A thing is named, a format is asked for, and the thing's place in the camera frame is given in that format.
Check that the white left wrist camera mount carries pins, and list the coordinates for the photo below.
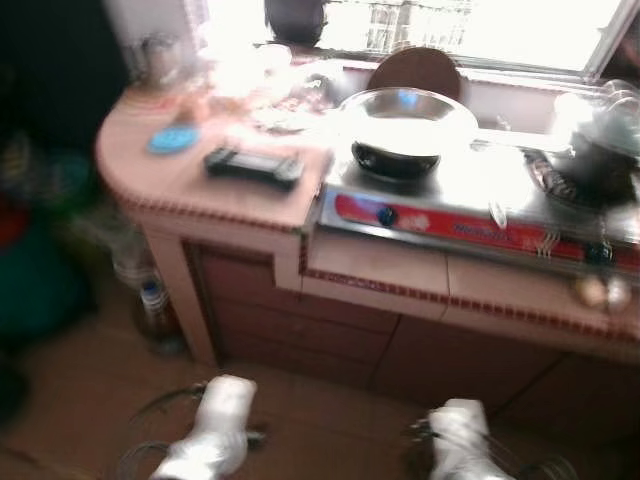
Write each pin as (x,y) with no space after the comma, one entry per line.
(228,400)

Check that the bright window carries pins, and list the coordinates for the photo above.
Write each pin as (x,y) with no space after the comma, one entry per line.
(450,30)

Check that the steel wok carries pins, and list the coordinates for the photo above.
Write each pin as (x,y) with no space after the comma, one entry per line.
(405,120)

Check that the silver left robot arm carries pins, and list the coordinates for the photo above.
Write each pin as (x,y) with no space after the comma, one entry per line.
(195,460)

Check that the garlic bulb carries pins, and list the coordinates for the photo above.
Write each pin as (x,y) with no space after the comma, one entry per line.
(600,292)

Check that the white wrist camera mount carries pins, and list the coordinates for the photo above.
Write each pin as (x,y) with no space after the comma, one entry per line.
(455,420)
(228,400)

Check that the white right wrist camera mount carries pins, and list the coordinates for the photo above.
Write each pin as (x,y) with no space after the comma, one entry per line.
(455,420)

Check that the brown round board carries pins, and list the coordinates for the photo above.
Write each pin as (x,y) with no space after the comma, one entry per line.
(415,72)

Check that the red steel gas stove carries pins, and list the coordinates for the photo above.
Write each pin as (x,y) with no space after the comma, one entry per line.
(470,215)

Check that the clear glass dish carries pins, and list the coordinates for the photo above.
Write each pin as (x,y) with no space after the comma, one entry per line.
(285,118)

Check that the clear plastic bottle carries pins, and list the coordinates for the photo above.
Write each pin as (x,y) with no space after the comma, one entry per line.
(150,295)

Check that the black hanging pan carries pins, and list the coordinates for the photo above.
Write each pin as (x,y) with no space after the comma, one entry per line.
(295,18)

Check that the black rectangular tool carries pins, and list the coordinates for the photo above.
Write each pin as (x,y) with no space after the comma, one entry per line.
(253,166)

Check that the blue round disc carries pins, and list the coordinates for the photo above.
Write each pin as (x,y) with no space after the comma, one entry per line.
(173,138)

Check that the dark pot with glass lid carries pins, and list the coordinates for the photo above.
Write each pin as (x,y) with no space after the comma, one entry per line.
(595,140)

